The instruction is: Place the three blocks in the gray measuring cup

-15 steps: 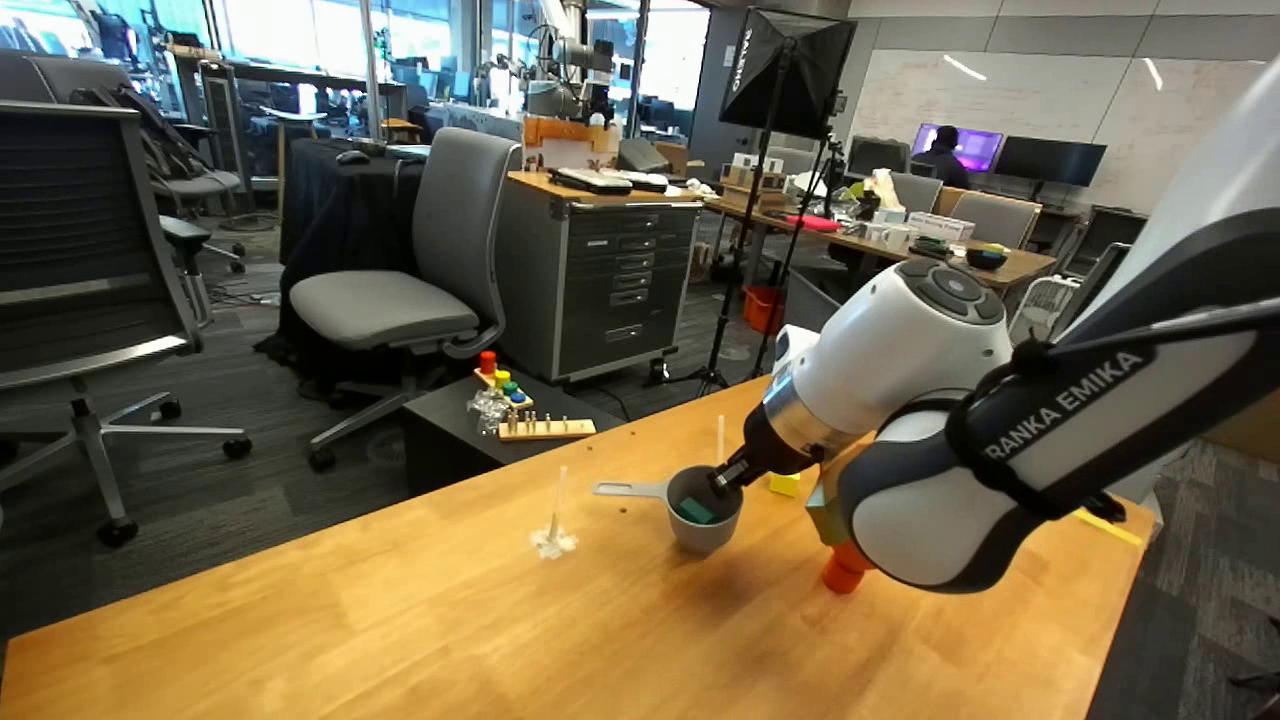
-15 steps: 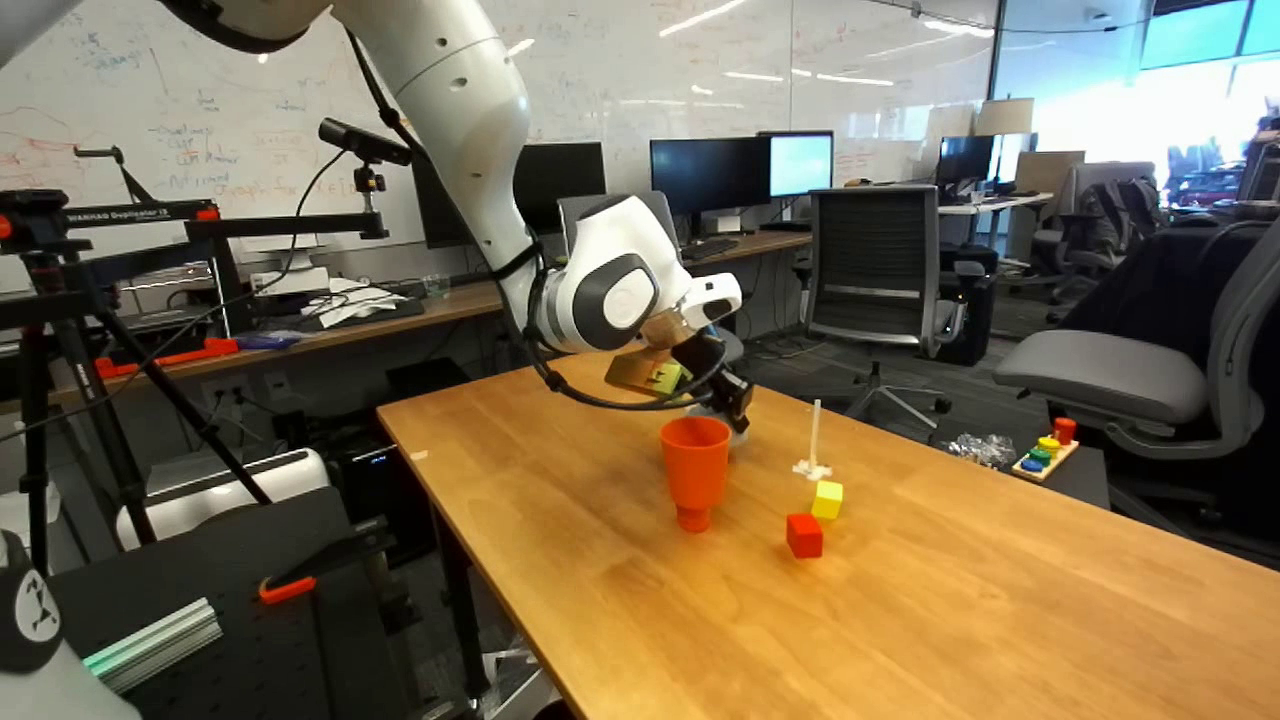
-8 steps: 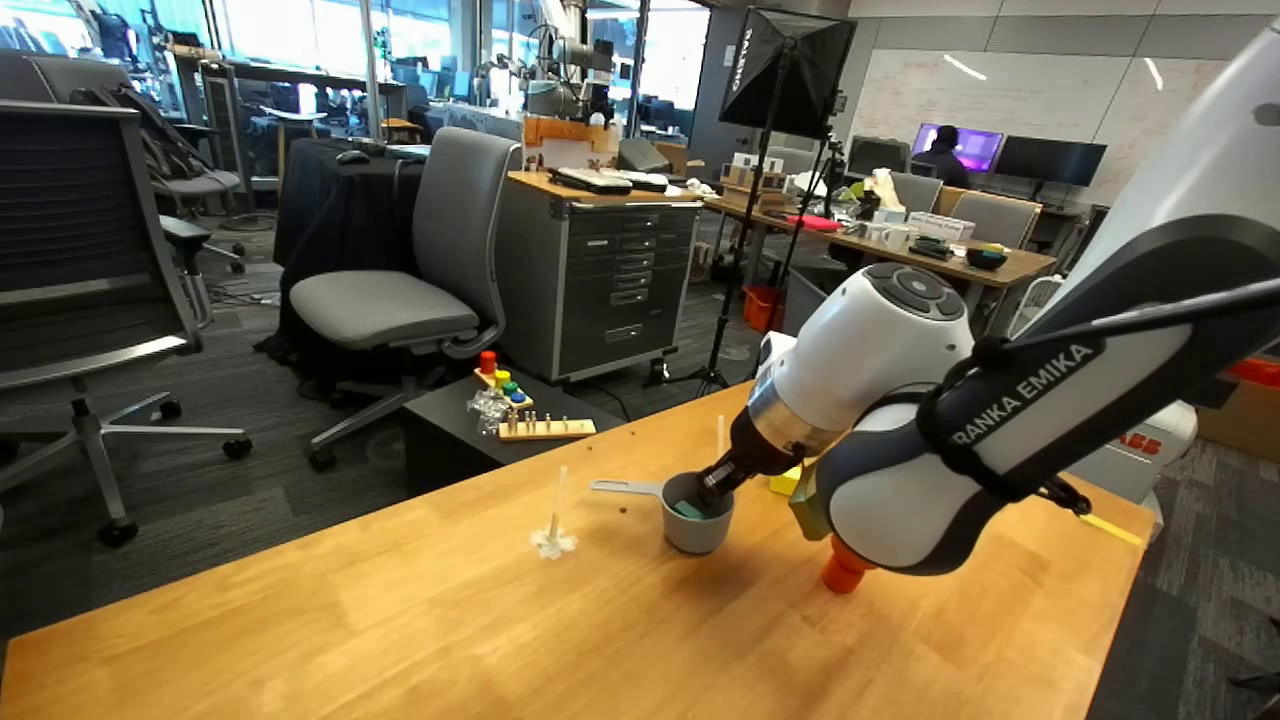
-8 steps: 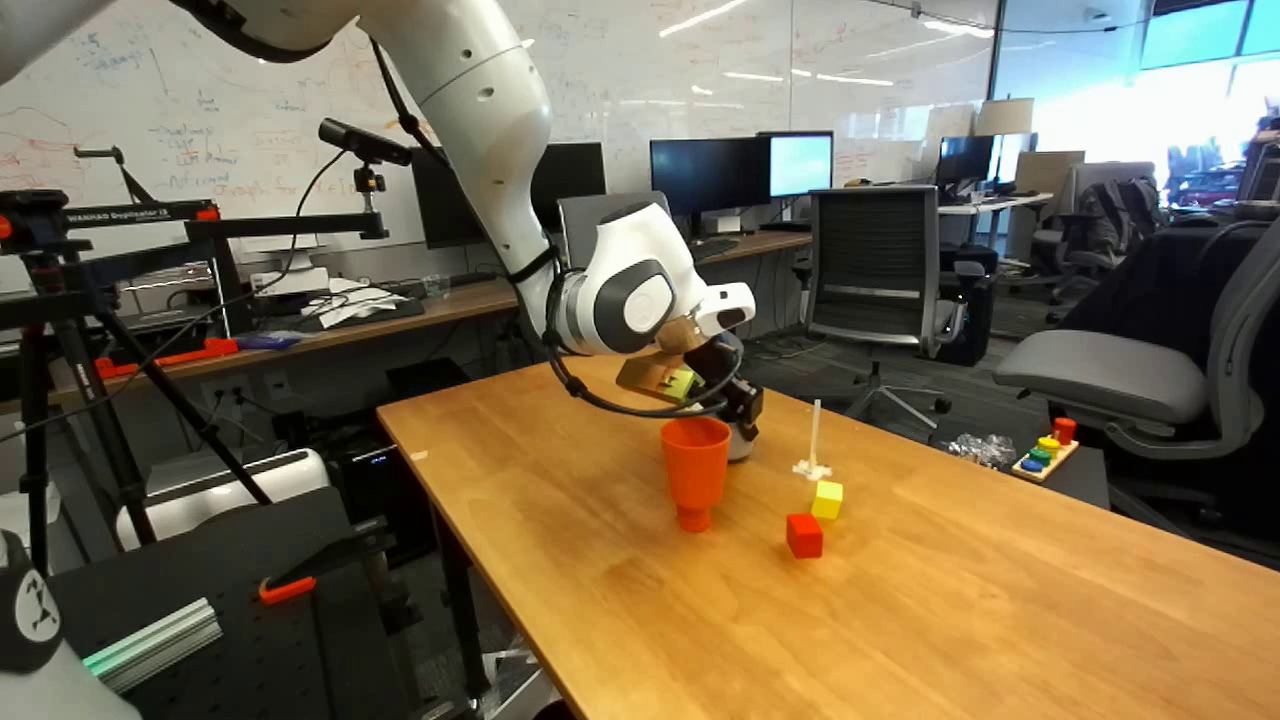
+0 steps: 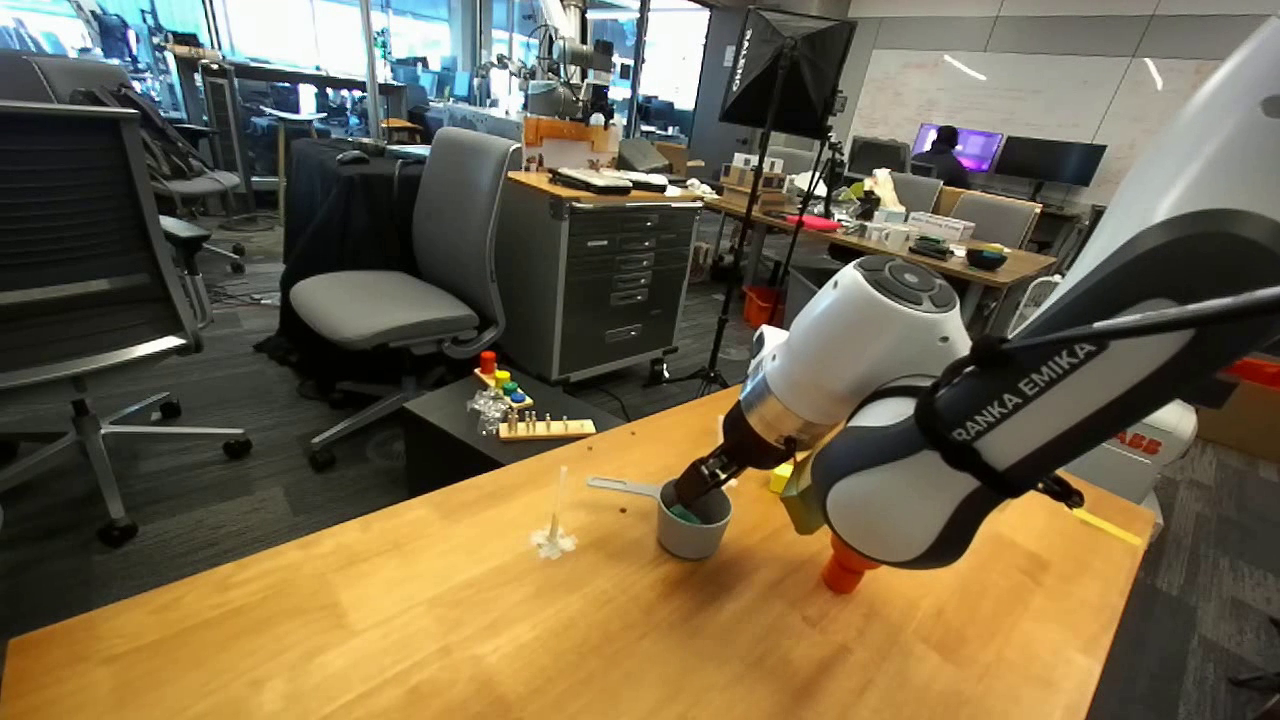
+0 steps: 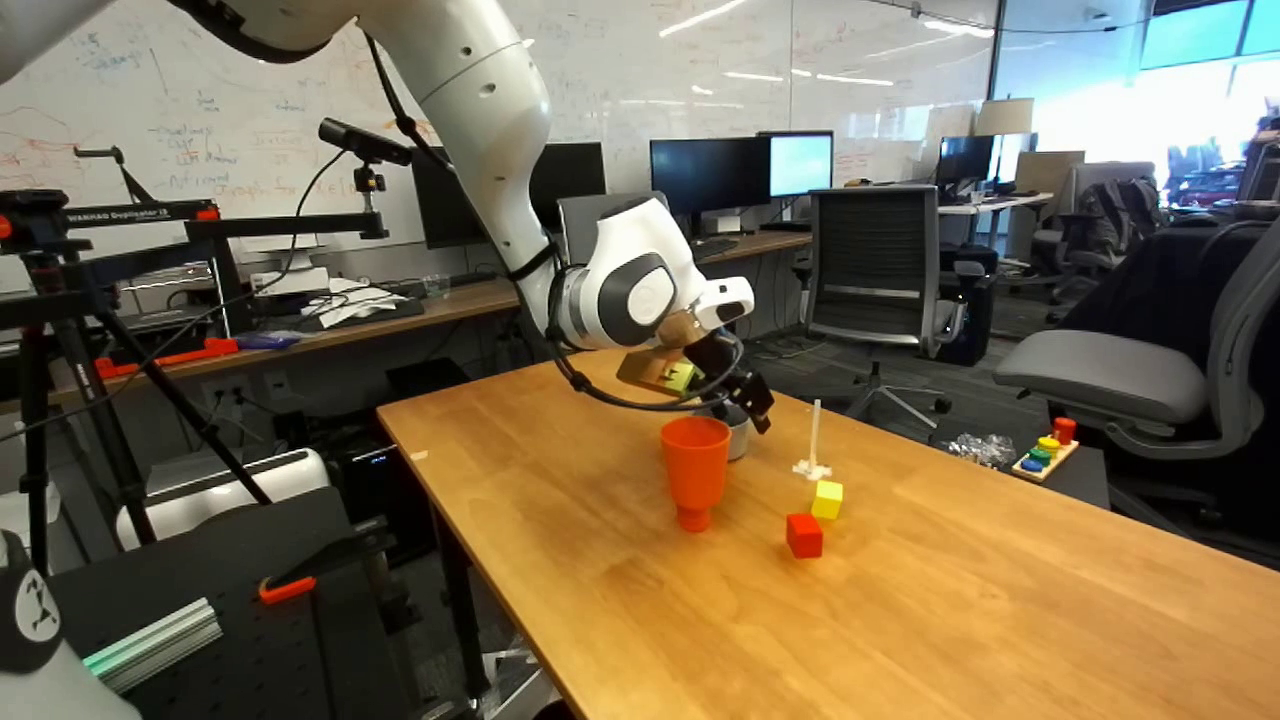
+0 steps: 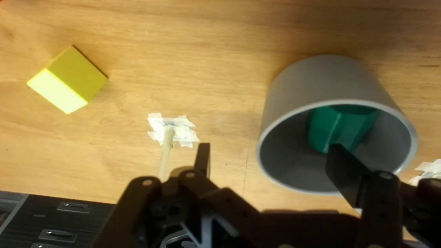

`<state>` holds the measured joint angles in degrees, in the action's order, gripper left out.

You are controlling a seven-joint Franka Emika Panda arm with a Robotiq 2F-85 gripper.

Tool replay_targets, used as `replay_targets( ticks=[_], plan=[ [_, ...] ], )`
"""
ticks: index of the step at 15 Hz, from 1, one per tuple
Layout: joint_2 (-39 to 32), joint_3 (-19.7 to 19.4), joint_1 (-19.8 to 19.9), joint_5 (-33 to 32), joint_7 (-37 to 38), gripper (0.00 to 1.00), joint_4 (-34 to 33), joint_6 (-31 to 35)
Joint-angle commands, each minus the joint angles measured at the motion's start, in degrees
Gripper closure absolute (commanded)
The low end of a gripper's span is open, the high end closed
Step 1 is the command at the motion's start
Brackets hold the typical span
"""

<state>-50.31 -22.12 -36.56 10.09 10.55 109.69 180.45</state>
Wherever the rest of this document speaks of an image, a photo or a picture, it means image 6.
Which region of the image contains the white paper pile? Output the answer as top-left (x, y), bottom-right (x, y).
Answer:
top-left (252, 264), bottom-right (411, 337)

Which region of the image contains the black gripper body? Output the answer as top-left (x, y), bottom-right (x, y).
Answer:
top-left (682, 324), bottom-right (754, 408)

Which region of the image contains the clear plastic stick stand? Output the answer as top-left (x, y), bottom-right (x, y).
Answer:
top-left (788, 395), bottom-right (838, 484)

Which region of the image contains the white foam roll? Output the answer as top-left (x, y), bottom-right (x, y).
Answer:
top-left (107, 444), bottom-right (337, 556)

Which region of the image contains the dark background office chair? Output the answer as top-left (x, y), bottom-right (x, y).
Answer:
top-left (1051, 159), bottom-right (1168, 290)

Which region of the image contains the black camera tripod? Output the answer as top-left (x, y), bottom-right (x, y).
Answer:
top-left (0, 184), bottom-right (279, 581)

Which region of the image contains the dark background monitor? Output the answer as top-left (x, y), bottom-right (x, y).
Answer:
top-left (932, 133), bottom-right (1002, 206)

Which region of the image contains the red orange bar clamp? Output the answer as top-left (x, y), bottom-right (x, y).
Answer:
top-left (89, 332), bottom-right (250, 392)

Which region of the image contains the long wooden desk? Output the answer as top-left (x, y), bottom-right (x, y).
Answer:
top-left (52, 229), bottom-right (821, 408)

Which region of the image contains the thin black camera cable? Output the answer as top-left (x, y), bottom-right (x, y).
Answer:
top-left (252, 144), bottom-right (352, 300)

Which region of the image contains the yellow block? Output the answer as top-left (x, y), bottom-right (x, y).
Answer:
top-left (808, 477), bottom-right (848, 525)

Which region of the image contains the black cart platform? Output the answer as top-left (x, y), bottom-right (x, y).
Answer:
top-left (52, 484), bottom-right (451, 720)

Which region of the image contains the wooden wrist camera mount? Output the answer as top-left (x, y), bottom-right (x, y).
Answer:
top-left (614, 344), bottom-right (706, 401)

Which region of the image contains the colourful stacking toy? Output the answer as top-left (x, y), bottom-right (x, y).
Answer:
top-left (1007, 412), bottom-right (1085, 484)

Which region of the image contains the beige lamp shade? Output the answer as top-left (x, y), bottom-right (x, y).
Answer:
top-left (976, 94), bottom-right (1042, 142)

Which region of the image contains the orange plastic cup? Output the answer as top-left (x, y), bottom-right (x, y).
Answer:
top-left (656, 412), bottom-right (737, 535)

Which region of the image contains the black clamp orange handle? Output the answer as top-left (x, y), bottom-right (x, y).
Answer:
top-left (255, 517), bottom-right (420, 720)

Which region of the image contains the lit computer monitor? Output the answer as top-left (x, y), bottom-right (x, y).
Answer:
top-left (763, 127), bottom-right (840, 206)

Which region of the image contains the black mesh office chair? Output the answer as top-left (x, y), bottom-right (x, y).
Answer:
top-left (805, 184), bottom-right (1002, 433)

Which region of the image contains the wooden background desk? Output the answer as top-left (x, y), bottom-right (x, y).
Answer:
top-left (932, 188), bottom-right (1062, 229)

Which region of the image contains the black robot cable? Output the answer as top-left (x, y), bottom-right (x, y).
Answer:
top-left (357, 23), bottom-right (732, 415)

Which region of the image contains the silver monitor back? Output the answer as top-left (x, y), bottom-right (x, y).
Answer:
top-left (1014, 147), bottom-right (1087, 206)

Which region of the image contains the black stereo camera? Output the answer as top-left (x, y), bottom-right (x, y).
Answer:
top-left (317, 114), bottom-right (420, 171)

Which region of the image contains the red block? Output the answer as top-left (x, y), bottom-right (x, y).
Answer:
top-left (781, 509), bottom-right (830, 563)

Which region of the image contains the clear plastic bag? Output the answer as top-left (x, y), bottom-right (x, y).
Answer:
top-left (947, 430), bottom-right (1020, 474)

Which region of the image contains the gray metal tube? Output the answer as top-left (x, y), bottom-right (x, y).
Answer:
top-left (76, 592), bottom-right (227, 697)

